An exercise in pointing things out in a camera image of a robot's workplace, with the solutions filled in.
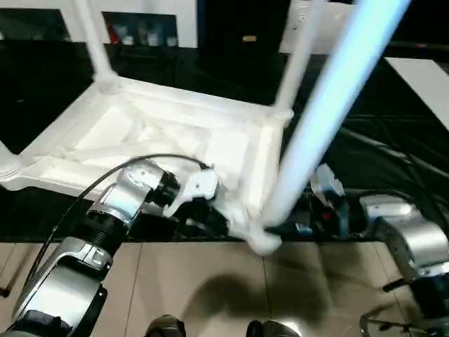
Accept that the white flat board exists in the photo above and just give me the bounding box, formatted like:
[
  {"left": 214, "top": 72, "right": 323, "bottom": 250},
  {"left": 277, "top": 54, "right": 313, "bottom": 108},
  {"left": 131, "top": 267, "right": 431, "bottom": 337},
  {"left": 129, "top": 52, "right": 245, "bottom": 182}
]
[{"left": 384, "top": 55, "right": 449, "bottom": 122}]

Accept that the white plastic table top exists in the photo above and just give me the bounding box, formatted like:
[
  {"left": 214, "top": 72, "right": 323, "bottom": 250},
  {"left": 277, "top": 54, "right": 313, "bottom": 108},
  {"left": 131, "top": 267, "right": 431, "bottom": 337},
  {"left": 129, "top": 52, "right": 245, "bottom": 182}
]
[{"left": 0, "top": 75, "right": 295, "bottom": 257}]

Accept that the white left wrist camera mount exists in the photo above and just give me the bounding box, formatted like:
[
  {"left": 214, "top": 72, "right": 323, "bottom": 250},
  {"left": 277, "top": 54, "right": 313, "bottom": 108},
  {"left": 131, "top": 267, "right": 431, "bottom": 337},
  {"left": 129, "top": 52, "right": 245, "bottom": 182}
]
[{"left": 163, "top": 168, "right": 220, "bottom": 218}]

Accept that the black stand leg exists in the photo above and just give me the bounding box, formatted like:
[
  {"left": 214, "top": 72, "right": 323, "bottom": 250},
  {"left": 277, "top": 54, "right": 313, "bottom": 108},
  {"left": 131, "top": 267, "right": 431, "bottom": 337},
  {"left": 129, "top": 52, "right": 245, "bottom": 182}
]
[{"left": 381, "top": 277, "right": 417, "bottom": 293}]

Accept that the dark robot foot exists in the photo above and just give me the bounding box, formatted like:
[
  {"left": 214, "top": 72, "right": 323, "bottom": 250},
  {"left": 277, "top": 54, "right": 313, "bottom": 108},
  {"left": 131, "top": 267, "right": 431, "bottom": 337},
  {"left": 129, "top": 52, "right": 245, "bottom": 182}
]
[
  {"left": 147, "top": 315, "right": 187, "bottom": 337},
  {"left": 247, "top": 318, "right": 299, "bottom": 337}
]

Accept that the dark robot left foot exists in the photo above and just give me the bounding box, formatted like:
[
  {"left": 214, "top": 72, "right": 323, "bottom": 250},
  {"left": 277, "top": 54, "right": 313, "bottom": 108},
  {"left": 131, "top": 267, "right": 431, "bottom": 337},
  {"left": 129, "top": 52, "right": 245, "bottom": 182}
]
[{"left": 147, "top": 315, "right": 187, "bottom": 337}]

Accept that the chrome bent tube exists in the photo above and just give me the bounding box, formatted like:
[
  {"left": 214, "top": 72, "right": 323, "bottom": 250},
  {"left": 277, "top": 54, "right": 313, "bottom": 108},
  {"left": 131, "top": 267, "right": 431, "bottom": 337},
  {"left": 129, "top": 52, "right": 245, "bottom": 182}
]
[{"left": 359, "top": 312, "right": 411, "bottom": 337}]

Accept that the dark low table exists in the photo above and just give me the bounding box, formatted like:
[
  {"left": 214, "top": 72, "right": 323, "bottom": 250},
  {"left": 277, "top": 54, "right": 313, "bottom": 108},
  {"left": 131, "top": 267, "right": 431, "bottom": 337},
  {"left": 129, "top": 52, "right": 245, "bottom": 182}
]
[{"left": 385, "top": 40, "right": 449, "bottom": 59}]

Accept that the white plastic table leg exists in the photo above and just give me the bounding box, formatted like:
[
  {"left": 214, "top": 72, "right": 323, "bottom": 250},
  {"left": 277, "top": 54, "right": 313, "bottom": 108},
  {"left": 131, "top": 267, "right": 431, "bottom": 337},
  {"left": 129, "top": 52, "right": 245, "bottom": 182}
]
[
  {"left": 273, "top": 0, "right": 326, "bottom": 113},
  {"left": 72, "top": 0, "right": 119, "bottom": 94},
  {"left": 0, "top": 140, "right": 24, "bottom": 185},
  {"left": 261, "top": 0, "right": 413, "bottom": 229}
]

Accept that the dark robot right foot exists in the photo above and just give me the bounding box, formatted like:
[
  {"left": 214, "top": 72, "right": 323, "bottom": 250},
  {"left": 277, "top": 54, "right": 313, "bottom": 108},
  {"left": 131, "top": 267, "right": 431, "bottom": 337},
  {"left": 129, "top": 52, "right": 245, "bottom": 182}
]
[{"left": 247, "top": 318, "right": 299, "bottom": 337}]

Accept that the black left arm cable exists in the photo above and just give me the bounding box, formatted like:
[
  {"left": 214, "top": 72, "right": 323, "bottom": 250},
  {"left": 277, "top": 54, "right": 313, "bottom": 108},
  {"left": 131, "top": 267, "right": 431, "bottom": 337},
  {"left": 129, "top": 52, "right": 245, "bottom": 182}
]
[{"left": 26, "top": 153, "right": 215, "bottom": 292}]

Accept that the black box with gold label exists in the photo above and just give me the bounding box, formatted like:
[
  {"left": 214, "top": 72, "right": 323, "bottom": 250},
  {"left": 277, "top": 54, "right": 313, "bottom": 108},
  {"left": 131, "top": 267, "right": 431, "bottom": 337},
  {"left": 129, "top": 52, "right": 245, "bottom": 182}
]
[{"left": 196, "top": 0, "right": 292, "bottom": 53}]

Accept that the black work mat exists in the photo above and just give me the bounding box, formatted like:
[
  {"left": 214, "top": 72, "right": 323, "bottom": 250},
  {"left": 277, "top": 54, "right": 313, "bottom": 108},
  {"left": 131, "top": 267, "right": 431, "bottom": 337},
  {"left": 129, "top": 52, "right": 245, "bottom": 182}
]
[{"left": 0, "top": 40, "right": 449, "bottom": 243}]

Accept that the white glass-door cabinet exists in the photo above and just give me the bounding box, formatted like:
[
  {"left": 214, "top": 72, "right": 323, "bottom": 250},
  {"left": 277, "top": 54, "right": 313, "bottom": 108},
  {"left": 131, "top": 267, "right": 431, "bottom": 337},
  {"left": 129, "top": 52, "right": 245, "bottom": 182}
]
[{"left": 0, "top": 0, "right": 199, "bottom": 48}]

